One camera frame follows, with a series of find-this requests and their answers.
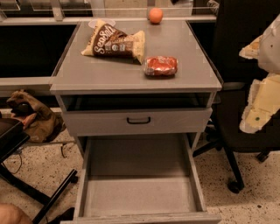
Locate red coke can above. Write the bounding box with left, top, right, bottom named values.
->
left=144, top=56, right=178, bottom=76

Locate black cable on floor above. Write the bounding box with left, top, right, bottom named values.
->
left=3, top=143, right=68, bottom=175

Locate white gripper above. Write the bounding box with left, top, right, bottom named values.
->
left=239, top=14, right=280, bottom=134

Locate closed grey top drawer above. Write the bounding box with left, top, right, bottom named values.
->
left=63, top=108, right=212, bottom=137

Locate open grey middle drawer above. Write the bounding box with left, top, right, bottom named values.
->
left=61, top=134, right=221, bottom=224

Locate black office chair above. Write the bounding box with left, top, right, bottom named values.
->
left=191, top=0, right=280, bottom=193

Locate black drawer handle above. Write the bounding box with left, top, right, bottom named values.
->
left=126, top=116, right=151, bottom=125

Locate brown sea salt chip bag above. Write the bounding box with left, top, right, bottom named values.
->
left=81, top=19, right=145, bottom=64

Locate brown bag on floor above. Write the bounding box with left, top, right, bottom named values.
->
left=6, top=90, right=65, bottom=144

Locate orange fruit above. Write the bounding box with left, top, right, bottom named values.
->
left=148, top=8, right=163, bottom=24

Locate black desk frame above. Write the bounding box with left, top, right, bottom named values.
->
left=0, top=117, right=79, bottom=224

